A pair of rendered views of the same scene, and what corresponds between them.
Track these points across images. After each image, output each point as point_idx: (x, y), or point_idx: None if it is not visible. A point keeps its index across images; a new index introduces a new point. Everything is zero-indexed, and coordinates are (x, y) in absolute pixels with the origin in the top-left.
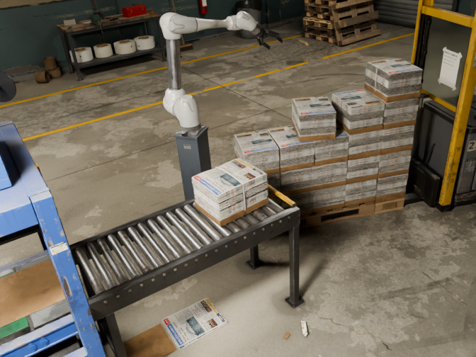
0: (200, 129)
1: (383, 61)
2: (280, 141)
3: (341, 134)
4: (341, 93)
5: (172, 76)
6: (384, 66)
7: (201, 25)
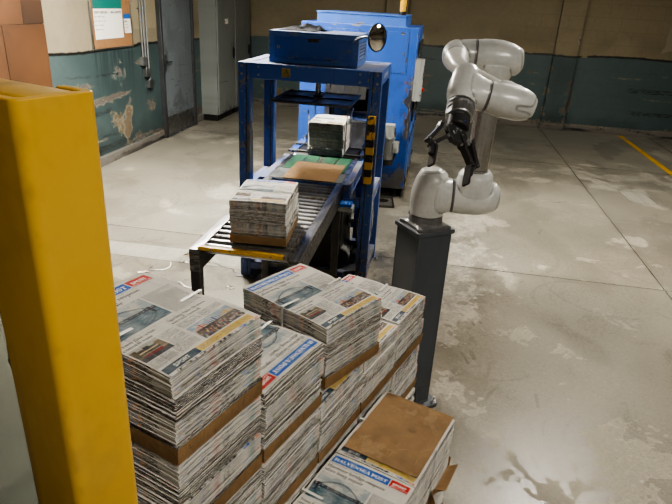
0: (410, 222)
1: (208, 331)
2: None
3: None
4: (297, 347)
5: None
6: (182, 300)
7: (445, 61)
